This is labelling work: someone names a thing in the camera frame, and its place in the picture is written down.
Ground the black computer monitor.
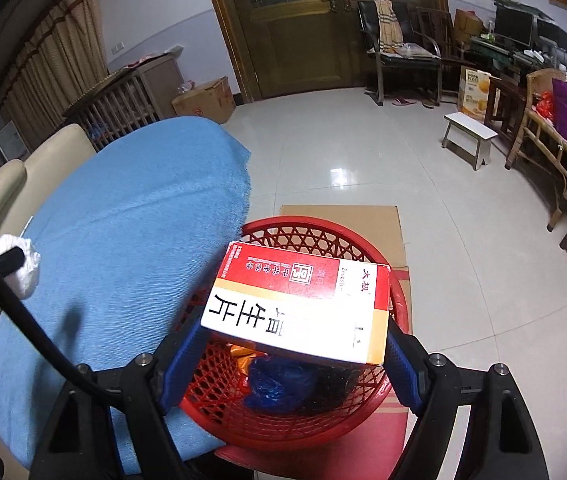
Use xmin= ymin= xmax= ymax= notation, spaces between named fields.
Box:
xmin=493 ymin=6 xmax=535 ymax=48

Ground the wooden double door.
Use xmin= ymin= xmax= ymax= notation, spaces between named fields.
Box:
xmin=198 ymin=0 xmax=451 ymax=106

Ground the red bag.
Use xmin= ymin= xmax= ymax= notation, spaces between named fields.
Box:
xmin=535 ymin=91 xmax=557 ymax=121

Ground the black plastic bag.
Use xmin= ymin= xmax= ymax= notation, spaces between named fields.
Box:
xmin=308 ymin=360 xmax=364 ymax=411

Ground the brown cardboard box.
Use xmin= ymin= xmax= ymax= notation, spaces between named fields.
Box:
xmin=171 ymin=76 xmax=237 ymax=125
xmin=453 ymin=8 xmax=487 ymax=48

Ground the clear plastic bag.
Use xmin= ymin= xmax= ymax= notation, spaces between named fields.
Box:
xmin=396 ymin=42 xmax=431 ymax=58

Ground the white wooden stool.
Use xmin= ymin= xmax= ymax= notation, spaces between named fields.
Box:
xmin=441 ymin=111 xmax=499 ymax=171

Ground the beige striped scarf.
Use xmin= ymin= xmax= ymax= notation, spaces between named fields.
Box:
xmin=373 ymin=0 xmax=404 ymax=55

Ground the beige leather sofa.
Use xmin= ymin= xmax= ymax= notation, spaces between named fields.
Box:
xmin=0 ymin=124 xmax=97 ymax=261

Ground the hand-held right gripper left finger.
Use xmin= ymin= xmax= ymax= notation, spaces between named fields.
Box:
xmin=28 ymin=305 xmax=209 ymax=480

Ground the wicker armchair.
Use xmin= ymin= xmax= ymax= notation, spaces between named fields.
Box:
xmin=506 ymin=67 xmax=567 ymax=231

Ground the black metal chair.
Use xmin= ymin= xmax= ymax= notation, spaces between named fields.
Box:
xmin=357 ymin=0 xmax=447 ymax=107

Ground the red plastic lattice basket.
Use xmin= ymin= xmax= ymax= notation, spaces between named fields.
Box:
xmin=176 ymin=215 xmax=411 ymax=448

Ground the black cable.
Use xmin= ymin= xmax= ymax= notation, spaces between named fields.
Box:
xmin=0 ymin=237 xmax=174 ymax=441

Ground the wooden slatted crib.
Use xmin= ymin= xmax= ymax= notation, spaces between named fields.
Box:
xmin=62 ymin=54 xmax=184 ymax=153

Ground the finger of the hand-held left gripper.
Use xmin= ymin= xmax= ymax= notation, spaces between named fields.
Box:
xmin=0 ymin=247 xmax=24 ymax=277

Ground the blue plastic wrapper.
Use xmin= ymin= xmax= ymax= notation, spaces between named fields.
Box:
xmin=244 ymin=355 xmax=319 ymax=413

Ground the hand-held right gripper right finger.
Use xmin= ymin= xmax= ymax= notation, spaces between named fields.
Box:
xmin=386 ymin=320 xmax=551 ymax=480

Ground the orange snack wrapper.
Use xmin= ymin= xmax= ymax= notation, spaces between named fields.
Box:
xmin=228 ymin=342 xmax=264 ymax=391

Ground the beige curtain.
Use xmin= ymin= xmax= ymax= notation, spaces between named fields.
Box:
xmin=0 ymin=0 xmax=109 ymax=136

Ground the red and white cardboard box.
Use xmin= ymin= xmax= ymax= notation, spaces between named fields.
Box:
xmin=200 ymin=241 xmax=391 ymax=366

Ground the cluttered desk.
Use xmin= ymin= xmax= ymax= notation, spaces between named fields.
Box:
xmin=463 ymin=35 xmax=564 ymax=91

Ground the yellow printed carton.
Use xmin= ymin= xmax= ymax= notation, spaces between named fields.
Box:
xmin=457 ymin=66 xmax=491 ymax=121

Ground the white appliance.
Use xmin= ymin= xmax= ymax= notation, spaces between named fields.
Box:
xmin=0 ymin=120 xmax=29 ymax=161

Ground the white tissue paper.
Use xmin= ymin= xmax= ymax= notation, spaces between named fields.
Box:
xmin=0 ymin=234 xmax=42 ymax=300

